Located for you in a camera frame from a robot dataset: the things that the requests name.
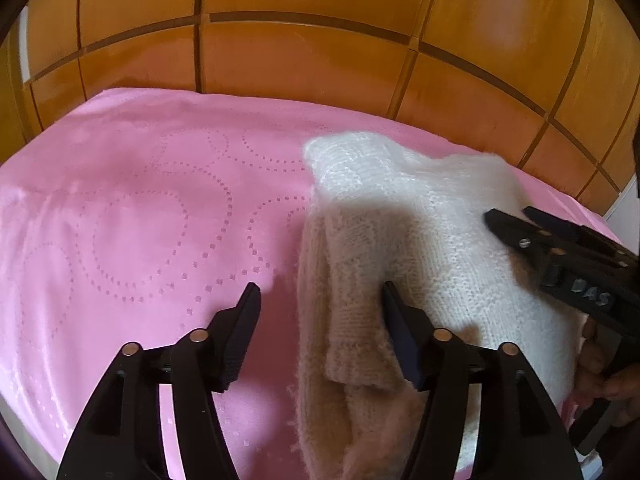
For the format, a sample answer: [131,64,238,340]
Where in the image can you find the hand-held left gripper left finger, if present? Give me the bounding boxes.
[56,283,262,480]

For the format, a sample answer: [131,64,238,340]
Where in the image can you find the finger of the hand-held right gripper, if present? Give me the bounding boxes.
[522,205,627,257]
[483,208,562,274]

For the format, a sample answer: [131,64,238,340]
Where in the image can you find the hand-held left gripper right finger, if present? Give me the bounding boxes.
[383,281,584,480]

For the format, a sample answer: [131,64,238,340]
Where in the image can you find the white knitted sweater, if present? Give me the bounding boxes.
[287,131,588,480]

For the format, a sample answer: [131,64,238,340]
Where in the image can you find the person's right hand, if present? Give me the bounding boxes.
[574,317,640,431]

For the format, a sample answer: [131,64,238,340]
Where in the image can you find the pink blanket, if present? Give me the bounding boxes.
[0,87,616,480]

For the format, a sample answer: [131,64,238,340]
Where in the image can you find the orange wooden panelled headboard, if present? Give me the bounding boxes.
[0,0,640,218]

